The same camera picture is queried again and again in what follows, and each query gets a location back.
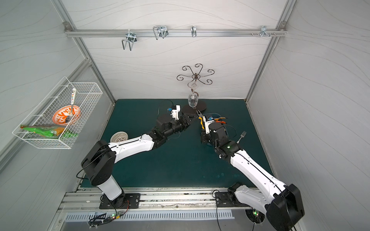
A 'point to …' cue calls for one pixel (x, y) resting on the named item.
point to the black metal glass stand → (192, 84)
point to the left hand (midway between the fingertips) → (198, 118)
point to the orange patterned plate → (59, 117)
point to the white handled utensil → (71, 117)
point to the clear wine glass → (192, 100)
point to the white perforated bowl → (119, 136)
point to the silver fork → (242, 135)
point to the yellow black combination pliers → (201, 117)
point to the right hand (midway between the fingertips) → (203, 128)
